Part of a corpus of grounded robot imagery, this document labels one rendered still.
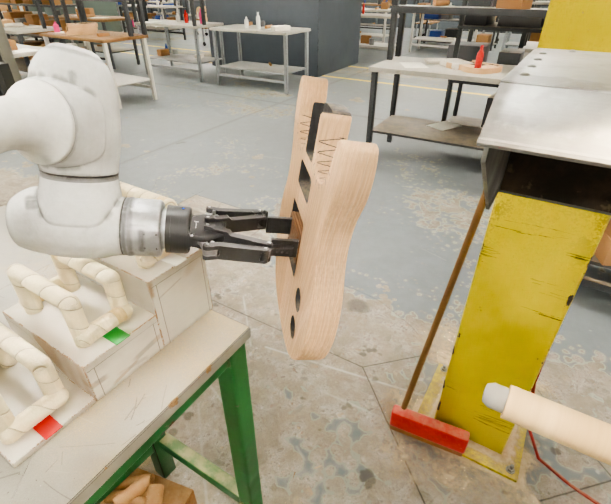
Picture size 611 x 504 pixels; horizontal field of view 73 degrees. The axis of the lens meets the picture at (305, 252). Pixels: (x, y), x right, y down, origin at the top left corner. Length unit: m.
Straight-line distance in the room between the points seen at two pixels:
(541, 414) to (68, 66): 0.64
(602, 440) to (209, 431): 1.64
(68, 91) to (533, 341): 1.38
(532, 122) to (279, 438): 1.71
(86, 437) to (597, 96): 0.82
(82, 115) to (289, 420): 1.56
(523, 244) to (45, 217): 1.16
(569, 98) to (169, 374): 0.79
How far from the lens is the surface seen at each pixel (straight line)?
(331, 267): 0.56
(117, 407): 0.87
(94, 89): 0.63
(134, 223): 0.65
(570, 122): 0.28
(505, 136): 0.27
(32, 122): 0.59
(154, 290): 0.85
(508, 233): 1.33
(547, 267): 1.37
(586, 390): 2.39
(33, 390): 0.95
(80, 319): 0.83
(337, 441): 1.87
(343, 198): 0.49
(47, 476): 0.84
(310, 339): 0.60
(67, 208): 0.65
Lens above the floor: 1.58
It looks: 33 degrees down
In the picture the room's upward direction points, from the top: straight up
